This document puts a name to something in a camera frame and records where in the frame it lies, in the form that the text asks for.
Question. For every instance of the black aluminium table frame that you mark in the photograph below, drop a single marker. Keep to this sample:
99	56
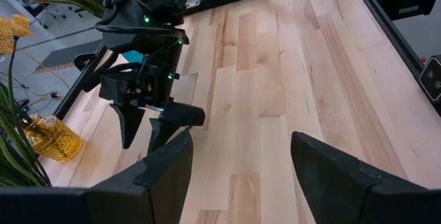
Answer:
389	27

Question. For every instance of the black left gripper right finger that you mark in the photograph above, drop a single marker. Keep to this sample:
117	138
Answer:
344	196

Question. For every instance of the black white-trimmed camera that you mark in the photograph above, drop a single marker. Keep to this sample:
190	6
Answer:
432	79

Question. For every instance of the turquoise glass vase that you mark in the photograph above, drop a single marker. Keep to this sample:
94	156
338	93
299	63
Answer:
132	56

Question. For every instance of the hazard-striped black floor mat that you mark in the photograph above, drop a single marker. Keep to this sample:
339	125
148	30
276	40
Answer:
65	53

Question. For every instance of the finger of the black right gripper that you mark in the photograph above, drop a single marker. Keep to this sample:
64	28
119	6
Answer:
182	115
129	124

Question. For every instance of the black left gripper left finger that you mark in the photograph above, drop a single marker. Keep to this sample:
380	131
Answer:
103	206

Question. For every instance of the yellow glass vase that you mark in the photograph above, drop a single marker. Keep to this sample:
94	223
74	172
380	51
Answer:
55	141

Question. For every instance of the black frame clamp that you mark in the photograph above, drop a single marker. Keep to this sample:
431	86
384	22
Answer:
82	60

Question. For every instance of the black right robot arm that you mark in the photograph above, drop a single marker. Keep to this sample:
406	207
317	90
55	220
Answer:
138	31

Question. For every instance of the yellow artificial flower bunch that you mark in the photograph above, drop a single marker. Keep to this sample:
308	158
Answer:
20	25

